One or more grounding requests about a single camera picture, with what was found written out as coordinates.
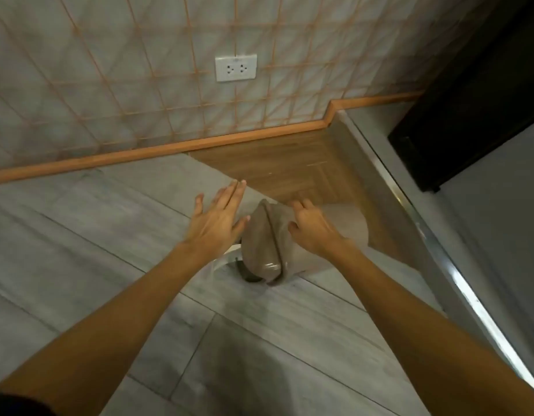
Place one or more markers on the person's right hand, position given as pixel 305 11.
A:
pixel 315 231

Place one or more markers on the person's left hand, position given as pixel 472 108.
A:
pixel 212 229

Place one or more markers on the person's left little finger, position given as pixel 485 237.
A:
pixel 199 204

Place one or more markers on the person's left thumb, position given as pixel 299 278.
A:
pixel 241 224

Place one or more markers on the person's right thumb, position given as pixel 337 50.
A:
pixel 294 230

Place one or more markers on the person's left forearm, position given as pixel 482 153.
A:
pixel 115 324

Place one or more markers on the person's right forearm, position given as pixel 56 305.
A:
pixel 423 333

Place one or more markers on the beige swing-lid trash bin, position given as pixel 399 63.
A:
pixel 267 244

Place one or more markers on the orange wooden baseboard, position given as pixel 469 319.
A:
pixel 162 147

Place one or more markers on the metal floor threshold strip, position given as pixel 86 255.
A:
pixel 431 238

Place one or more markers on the dark wooden door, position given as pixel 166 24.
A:
pixel 475 90

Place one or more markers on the black sleeve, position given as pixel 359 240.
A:
pixel 15 406

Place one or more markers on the white wall power outlet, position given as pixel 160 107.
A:
pixel 235 67

